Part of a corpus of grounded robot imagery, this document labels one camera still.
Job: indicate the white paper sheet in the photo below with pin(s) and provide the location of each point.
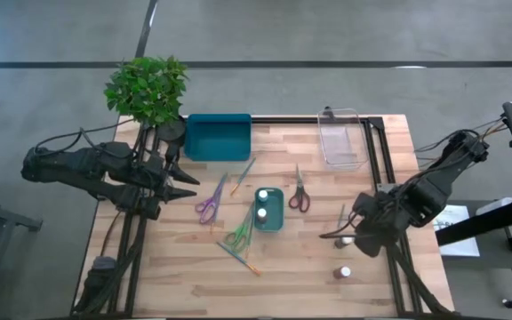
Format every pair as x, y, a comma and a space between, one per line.
456, 240

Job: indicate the red paint bottle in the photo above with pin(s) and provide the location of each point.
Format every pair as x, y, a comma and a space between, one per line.
345, 270

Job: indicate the small black bracket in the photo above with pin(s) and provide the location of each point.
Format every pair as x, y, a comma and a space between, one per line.
328, 113

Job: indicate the white box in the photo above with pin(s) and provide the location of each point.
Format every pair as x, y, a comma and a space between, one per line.
496, 205

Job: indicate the red black scissors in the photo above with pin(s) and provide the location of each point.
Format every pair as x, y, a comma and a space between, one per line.
299, 184

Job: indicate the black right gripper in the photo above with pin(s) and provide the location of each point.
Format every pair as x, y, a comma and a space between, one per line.
380, 218

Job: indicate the black paint bottle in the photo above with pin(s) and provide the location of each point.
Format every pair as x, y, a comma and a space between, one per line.
347, 240

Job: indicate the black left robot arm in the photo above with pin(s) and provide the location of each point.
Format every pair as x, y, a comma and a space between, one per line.
74, 166

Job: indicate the blue rectangular bin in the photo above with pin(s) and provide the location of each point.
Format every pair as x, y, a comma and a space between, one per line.
218, 138

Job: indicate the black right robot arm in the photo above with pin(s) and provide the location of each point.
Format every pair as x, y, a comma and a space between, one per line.
438, 182

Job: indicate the green potted plant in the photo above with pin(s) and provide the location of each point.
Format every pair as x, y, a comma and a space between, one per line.
147, 89

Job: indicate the black aluminium table frame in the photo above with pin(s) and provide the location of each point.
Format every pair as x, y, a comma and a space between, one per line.
309, 120

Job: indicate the black side table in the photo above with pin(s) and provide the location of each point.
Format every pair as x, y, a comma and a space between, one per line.
2, 218

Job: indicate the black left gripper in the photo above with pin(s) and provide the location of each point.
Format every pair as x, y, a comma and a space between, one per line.
158, 191

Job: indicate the clear plastic container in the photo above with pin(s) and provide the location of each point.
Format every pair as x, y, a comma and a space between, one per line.
342, 138

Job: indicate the small teal basket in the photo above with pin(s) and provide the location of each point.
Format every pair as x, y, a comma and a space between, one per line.
276, 218

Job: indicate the blue paint bottle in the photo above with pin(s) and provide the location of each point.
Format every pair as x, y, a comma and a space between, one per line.
262, 195

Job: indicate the grey metal bracket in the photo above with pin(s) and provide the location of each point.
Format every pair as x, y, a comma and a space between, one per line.
385, 189

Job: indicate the purple scissors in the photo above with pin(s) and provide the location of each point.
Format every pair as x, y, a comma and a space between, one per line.
213, 197

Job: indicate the green scissors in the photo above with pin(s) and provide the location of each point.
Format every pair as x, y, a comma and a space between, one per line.
243, 226

